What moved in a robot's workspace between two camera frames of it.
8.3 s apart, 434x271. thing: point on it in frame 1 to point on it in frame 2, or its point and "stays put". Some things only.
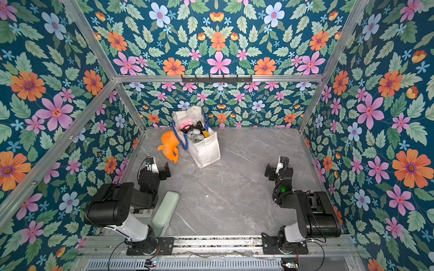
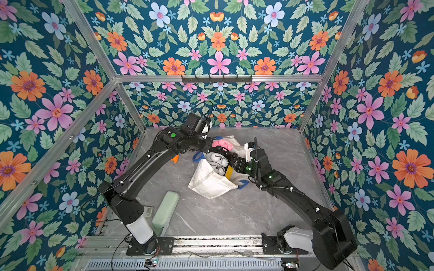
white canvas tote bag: [205, 152] to [206, 182]
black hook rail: [217, 80] stays put
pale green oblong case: [165, 211] stays put
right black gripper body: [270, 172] to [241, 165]
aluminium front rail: [347, 247] stays put
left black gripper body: [163, 176] to [205, 146]
